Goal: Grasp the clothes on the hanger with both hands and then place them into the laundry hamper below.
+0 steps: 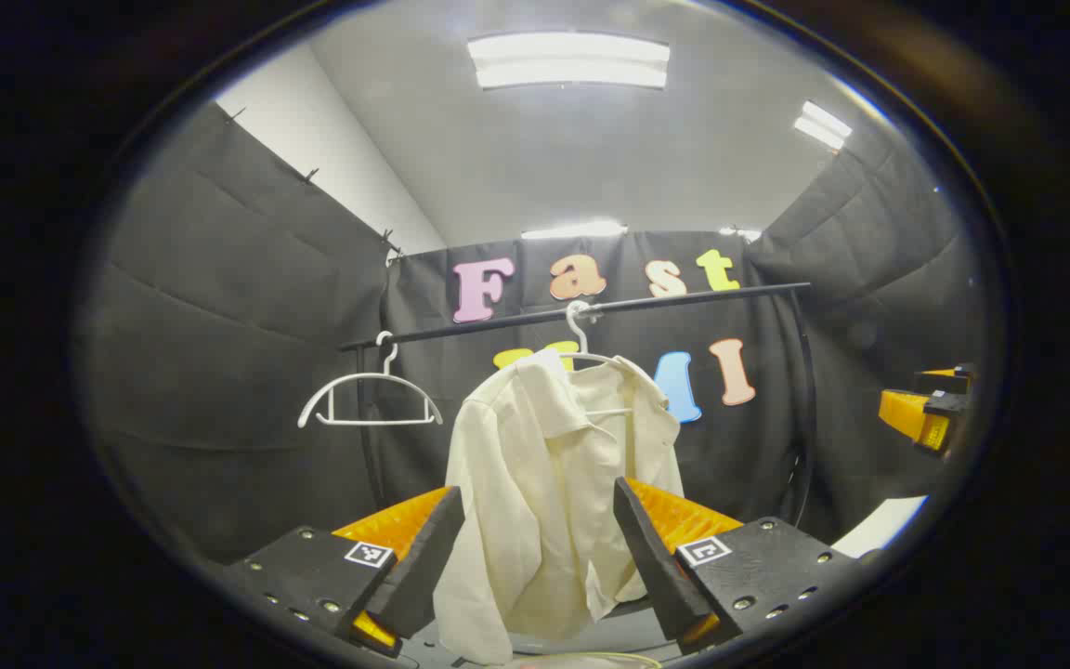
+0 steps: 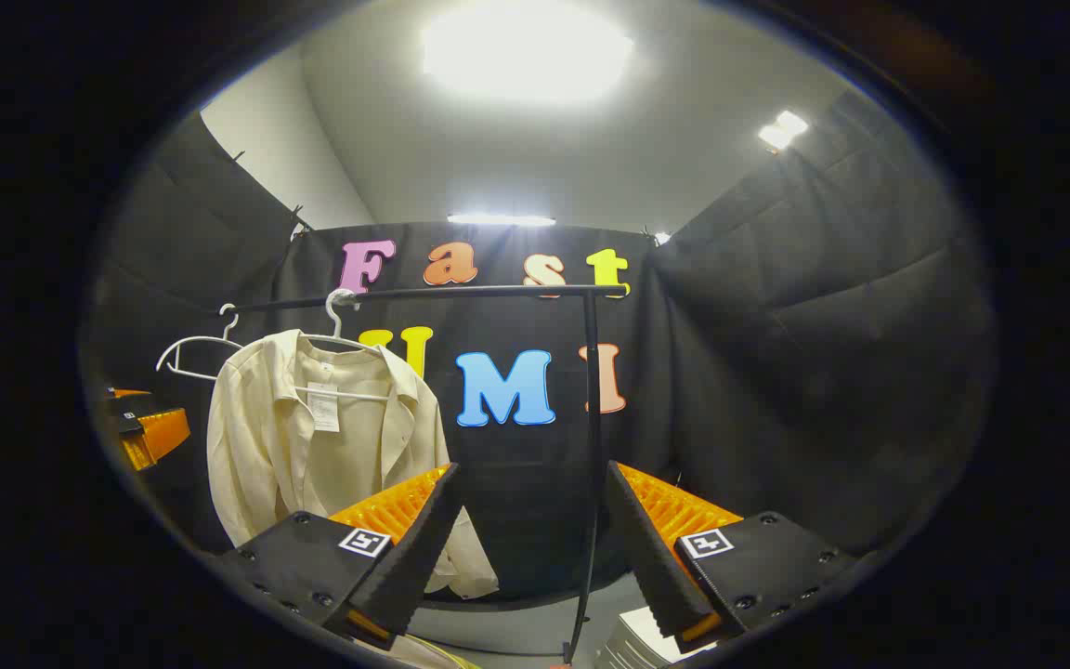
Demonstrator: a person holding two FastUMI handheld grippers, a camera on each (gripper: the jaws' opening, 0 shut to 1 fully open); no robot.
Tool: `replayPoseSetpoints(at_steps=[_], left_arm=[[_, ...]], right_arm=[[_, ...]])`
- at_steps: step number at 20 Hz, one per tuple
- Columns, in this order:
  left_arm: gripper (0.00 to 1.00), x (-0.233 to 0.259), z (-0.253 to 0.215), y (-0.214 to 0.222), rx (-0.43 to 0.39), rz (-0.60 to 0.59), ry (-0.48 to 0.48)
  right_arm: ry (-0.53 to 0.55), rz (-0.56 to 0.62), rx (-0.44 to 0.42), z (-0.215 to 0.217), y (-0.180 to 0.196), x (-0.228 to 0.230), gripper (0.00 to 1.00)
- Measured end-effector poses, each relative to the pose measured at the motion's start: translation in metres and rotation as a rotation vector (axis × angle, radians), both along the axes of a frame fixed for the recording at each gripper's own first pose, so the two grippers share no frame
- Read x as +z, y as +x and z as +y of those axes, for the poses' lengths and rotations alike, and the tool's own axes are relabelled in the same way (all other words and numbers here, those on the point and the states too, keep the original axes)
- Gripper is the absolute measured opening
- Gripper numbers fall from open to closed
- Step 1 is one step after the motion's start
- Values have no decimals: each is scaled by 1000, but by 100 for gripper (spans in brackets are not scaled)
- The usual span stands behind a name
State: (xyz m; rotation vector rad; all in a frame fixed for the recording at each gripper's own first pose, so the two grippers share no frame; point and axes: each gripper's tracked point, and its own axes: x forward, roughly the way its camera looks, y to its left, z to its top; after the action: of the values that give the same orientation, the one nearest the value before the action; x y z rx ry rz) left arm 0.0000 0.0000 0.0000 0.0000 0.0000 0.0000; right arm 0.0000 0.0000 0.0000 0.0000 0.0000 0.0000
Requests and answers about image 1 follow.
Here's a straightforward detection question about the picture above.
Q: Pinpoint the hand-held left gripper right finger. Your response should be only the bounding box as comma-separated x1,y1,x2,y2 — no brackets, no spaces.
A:
612,476,875,653

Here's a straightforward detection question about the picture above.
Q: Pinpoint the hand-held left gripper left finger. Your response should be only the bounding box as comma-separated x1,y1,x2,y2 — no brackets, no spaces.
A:
215,483,467,659

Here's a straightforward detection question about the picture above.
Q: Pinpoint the laundry hamper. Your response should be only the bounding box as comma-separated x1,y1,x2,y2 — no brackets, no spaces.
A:
516,652,664,669

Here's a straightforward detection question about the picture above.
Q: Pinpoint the cream shirt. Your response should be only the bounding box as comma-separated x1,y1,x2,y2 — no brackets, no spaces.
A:
433,348,685,665

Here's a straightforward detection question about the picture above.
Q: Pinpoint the white clothes hanger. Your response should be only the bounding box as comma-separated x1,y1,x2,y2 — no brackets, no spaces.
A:
298,332,444,429
535,300,671,416

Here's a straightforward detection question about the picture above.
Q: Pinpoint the empty white clothes hanger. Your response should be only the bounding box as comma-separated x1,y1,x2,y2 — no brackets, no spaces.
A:
298,332,444,429

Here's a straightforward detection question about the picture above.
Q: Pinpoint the black clothes rack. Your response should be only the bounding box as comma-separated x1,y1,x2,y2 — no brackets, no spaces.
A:
340,282,819,531

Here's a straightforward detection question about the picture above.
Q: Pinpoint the white flat panel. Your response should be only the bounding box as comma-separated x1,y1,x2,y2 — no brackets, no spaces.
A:
832,495,929,558

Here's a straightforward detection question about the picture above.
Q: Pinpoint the small ceiling light panel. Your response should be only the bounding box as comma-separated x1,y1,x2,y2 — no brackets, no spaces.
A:
793,100,854,151

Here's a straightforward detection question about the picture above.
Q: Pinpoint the distant ceiling light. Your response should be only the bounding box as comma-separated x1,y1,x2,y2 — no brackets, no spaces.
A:
521,220,629,241

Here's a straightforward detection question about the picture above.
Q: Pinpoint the large ceiling light panel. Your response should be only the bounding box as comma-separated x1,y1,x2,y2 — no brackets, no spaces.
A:
467,33,672,91

